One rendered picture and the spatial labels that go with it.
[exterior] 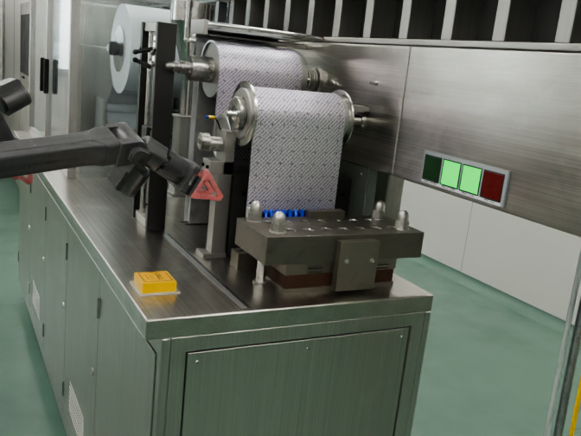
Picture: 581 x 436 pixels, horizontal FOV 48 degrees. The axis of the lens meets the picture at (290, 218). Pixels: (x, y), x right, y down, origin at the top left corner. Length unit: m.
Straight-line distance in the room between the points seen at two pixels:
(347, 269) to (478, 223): 3.34
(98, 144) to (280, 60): 0.65
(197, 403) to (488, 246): 3.53
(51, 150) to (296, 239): 0.50
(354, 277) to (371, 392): 0.27
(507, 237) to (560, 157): 3.32
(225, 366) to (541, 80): 0.79
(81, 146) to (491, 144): 0.78
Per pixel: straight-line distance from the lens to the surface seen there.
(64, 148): 1.25
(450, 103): 1.43
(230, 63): 1.70
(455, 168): 1.39
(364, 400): 1.53
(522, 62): 1.30
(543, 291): 4.36
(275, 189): 1.52
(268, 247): 1.32
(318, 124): 1.54
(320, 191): 1.58
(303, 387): 1.42
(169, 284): 1.34
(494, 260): 4.62
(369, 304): 1.42
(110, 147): 1.29
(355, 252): 1.41
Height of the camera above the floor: 1.37
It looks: 13 degrees down
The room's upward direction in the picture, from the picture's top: 6 degrees clockwise
